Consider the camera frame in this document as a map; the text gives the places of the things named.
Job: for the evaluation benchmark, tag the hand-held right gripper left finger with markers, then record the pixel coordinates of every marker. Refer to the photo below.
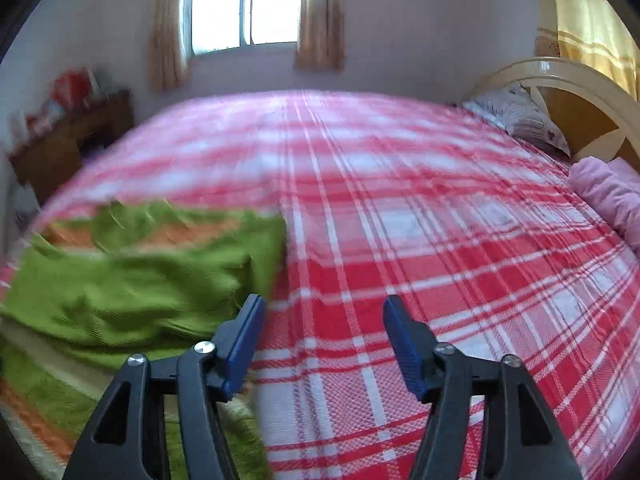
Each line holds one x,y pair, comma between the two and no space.
247,341

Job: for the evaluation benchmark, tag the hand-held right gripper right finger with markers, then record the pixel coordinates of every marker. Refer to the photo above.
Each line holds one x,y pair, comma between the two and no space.
402,346

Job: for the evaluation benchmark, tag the green knitted sweater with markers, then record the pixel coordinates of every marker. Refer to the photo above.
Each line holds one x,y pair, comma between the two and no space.
125,295

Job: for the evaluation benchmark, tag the red white plaid bed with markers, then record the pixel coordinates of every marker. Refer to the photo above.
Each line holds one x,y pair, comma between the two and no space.
400,210

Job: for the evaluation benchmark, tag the pink blanket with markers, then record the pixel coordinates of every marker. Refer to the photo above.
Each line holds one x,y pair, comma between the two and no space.
605,190

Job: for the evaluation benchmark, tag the patterned pillow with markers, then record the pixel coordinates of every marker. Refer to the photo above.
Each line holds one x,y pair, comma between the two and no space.
520,115

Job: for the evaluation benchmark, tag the wooden desk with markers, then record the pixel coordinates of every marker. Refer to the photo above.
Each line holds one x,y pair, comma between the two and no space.
55,150

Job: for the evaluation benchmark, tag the white plastic bag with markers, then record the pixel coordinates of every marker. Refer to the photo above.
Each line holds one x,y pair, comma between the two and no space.
100,84

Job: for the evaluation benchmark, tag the cream wooden headboard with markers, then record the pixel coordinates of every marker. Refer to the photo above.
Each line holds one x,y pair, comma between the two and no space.
585,110

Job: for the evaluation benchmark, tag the red bag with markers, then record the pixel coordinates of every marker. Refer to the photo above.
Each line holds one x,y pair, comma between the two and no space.
72,87

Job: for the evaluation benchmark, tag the beige curtain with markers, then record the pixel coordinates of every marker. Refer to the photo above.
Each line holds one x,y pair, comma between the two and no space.
320,20
167,35

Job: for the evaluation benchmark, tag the window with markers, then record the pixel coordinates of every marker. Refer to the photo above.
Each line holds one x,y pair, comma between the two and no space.
220,5

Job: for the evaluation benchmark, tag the yellow striped curtain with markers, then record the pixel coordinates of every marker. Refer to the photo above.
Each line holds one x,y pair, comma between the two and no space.
585,10

